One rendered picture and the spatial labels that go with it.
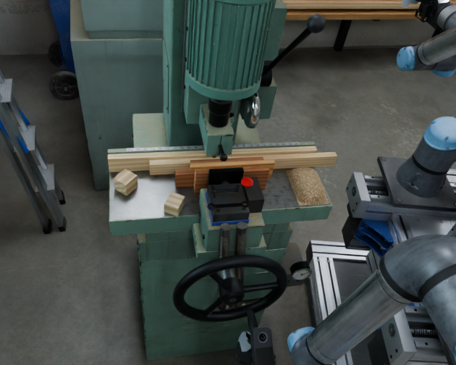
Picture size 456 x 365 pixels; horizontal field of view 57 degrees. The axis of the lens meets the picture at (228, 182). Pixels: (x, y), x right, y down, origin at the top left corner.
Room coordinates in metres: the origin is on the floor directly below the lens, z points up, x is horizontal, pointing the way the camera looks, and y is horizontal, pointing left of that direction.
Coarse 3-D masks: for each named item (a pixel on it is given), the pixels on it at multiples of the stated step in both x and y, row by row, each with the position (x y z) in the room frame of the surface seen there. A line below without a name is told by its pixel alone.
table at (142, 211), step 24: (288, 168) 0.93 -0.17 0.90; (312, 168) 0.95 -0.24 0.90; (144, 192) 0.75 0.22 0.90; (168, 192) 0.76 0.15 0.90; (192, 192) 0.77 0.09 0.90; (264, 192) 0.82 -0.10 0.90; (288, 192) 0.83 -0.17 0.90; (120, 216) 0.66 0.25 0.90; (144, 216) 0.67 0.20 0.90; (168, 216) 0.68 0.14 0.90; (192, 216) 0.69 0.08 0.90; (264, 216) 0.75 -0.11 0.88; (288, 216) 0.77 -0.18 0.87; (312, 216) 0.79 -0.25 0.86; (264, 240) 0.67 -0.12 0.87
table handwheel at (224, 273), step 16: (240, 256) 0.55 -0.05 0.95; (256, 256) 0.57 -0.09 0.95; (192, 272) 0.52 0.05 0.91; (208, 272) 0.52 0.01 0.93; (224, 272) 0.59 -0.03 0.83; (272, 272) 0.56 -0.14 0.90; (176, 288) 0.51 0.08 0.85; (224, 288) 0.53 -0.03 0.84; (240, 288) 0.55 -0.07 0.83; (256, 288) 0.56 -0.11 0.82; (272, 288) 0.57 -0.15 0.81; (176, 304) 0.50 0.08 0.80; (256, 304) 0.57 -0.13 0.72; (208, 320) 0.52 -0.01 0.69; (224, 320) 0.53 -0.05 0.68
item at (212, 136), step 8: (200, 104) 0.94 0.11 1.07; (200, 112) 0.93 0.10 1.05; (208, 112) 0.91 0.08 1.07; (200, 120) 0.92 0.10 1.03; (200, 128) 0.91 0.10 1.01; (208, 128) 0.84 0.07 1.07; (216, 128) 0.85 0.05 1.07; (224, 128) 0.85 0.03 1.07; (208, 136) 0.82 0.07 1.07; (216, 136) 0.82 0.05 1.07; (224, 136) 0.83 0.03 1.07; (232, 136) 0.83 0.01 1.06; (208, 144) 0.82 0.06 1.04; (216, 144) 0.82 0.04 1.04; (224, 144) 0.83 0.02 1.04; (232, 144) 0.84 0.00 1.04; (208, 152) 0.82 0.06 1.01; (216, 152) 0.82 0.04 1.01; (224, 152) 0.83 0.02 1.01
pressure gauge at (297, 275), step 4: (292, 264) 0.75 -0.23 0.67; (296, 264) 0.75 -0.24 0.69; (300, 264) 0.74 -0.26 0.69; (304, 264) 0.75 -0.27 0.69; (308, 264) 0.76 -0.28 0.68; (292, 268) 0.74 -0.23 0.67; (296, 268) 0.73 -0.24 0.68; (300, 268) 0.73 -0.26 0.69; (304, 268) 0.73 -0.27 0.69; (308, 268) 0.74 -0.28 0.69; (292, 272) 0.73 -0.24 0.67; (296, 272) 0.73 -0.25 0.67; (300, 272) 0.73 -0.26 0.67; (304, 272) 0.73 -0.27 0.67; (308, 272) 0.74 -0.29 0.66; (292, 276) 0.72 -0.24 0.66; (296, 276) 0.73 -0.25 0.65; (300, 276) 0.73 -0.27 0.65; (304, 276) 0.74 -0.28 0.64; (308, 276) 0.74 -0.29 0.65
